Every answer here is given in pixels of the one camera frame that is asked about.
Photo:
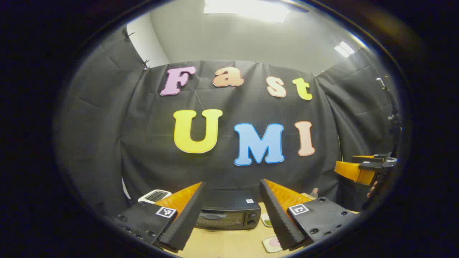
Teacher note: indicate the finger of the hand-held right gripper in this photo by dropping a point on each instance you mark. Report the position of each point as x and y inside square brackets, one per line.
[365, 157]
[353, 172]

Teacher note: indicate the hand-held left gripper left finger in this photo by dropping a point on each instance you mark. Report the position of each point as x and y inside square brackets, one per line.
[186, 218]

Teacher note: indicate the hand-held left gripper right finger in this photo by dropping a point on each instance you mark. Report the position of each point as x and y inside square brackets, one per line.
[278, 218]

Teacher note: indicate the white sectioned tray of grains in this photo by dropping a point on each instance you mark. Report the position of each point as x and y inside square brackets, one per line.
[267, 220]

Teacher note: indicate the black electric oven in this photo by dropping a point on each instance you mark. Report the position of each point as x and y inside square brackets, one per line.
[229, 209]

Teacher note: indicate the white device with dark screen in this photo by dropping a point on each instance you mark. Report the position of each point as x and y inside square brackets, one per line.
[154, 196]

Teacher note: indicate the clear plastic water bottle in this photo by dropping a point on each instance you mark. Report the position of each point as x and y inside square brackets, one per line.
[314, 193]

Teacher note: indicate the black tripod stand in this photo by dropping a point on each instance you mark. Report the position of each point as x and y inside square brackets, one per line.
[394, 114]

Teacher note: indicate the black backdrop cloth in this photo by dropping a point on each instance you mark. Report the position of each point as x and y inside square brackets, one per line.
[143, 143]

